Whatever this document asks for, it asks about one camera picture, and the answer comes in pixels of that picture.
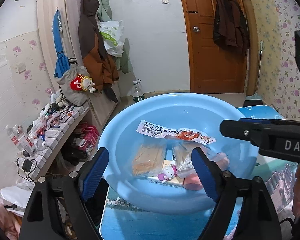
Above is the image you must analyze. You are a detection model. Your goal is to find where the brown wooden door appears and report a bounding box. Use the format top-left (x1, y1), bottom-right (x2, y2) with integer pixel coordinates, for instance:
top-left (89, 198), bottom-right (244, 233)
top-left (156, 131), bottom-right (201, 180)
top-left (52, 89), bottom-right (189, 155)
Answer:
top-left (181, 0), bottom-right (247, 94)

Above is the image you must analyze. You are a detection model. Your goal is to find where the large water bottle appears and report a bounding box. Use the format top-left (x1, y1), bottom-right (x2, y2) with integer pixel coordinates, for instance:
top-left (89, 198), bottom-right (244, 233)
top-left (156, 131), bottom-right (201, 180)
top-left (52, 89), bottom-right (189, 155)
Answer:
top-left (132, 79), bottom-right (145, 102)

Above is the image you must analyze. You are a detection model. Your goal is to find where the brown orange hanging jacket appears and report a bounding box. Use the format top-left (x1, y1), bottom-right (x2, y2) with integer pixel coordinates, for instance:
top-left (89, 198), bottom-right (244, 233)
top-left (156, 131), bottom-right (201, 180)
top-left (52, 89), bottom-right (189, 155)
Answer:
top-left (78, 0), bottom-right (119, 103)

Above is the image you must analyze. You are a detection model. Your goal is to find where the blue hanging strap bag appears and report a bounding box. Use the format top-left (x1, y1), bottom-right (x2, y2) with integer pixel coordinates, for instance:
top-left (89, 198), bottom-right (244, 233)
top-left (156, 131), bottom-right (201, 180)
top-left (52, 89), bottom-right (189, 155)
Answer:
top-left (52, 9), bottom-right (70, 78)

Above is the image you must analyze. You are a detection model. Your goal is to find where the beige wardrobe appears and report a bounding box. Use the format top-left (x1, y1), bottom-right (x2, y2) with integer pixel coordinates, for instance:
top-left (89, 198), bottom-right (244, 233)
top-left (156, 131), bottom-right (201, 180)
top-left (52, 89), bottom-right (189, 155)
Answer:
top-left (36, 0), bottom-right (122, 128)

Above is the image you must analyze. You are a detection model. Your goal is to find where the pink cylindrical roll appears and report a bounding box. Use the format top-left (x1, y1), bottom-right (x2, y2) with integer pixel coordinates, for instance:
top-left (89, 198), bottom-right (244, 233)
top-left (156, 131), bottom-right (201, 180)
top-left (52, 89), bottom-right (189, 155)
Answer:
top-left (183, 174), bottom-right (203, 191)

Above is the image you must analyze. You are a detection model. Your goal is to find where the green hanging garment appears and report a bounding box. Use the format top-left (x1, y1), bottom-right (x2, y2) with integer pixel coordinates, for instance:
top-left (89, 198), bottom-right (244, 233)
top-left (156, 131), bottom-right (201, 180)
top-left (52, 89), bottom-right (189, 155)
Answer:
top-left (96, 0), bottom-right (133, 74)

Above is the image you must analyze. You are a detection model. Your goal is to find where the Hello Kitty figurine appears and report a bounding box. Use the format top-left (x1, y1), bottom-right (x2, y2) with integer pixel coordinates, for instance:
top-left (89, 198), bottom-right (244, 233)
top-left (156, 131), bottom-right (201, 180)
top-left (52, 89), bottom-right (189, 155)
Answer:
top-left (157, 165), bottom-right (177, 183)

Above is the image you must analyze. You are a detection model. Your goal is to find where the light blue plastic basin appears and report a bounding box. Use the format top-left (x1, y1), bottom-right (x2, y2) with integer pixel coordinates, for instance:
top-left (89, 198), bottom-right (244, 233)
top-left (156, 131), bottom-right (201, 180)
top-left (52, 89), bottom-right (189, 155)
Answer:
top-left (97, 92), bottom-right (260, 215)

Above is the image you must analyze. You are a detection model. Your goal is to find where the white green plastic bag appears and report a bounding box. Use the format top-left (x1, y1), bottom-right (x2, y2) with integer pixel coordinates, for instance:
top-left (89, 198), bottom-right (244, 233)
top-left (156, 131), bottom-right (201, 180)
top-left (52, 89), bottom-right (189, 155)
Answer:
top-left (98, 21), bottom-right (125, 57)

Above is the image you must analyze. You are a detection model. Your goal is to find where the crayfish snack packet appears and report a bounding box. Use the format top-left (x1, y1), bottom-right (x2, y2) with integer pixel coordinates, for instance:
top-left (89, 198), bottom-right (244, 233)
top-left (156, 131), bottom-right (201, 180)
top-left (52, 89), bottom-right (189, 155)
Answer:
top-left (136, 120), bottom-right (216, 145)

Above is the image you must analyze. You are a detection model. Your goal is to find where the cluttered side shelf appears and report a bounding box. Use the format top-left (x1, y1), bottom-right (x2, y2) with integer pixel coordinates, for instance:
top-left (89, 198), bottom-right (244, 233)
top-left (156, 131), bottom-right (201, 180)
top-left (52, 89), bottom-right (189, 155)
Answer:
top-left (5, 100), bottom-right (96, 181)

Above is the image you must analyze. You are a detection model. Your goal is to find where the dark brown hanging coat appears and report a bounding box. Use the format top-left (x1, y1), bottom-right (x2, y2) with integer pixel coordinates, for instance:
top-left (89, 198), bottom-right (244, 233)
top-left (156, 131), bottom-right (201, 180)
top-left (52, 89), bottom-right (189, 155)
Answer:
top-left (213, 0), bottom-right (249, 54)

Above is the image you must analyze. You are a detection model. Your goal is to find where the person right hand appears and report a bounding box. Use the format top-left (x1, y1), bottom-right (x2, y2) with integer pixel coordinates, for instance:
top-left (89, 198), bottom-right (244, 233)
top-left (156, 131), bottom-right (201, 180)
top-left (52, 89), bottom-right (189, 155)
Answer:
top-left (292, 164), bottom-right (300, 218)

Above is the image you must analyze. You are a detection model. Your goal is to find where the cotton swab bag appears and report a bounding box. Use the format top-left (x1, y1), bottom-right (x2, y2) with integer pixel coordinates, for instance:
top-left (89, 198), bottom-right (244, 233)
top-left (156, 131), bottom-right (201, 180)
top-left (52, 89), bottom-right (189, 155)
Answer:
top-left (172, 142), bottom-right (196, 179)

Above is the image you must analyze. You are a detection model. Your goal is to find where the clear toothpick box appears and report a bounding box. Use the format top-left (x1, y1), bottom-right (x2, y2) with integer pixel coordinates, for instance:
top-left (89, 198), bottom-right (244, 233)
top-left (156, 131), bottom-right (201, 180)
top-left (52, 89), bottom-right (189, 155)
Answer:
top-left (131, 139), bottom-right (167, 178)

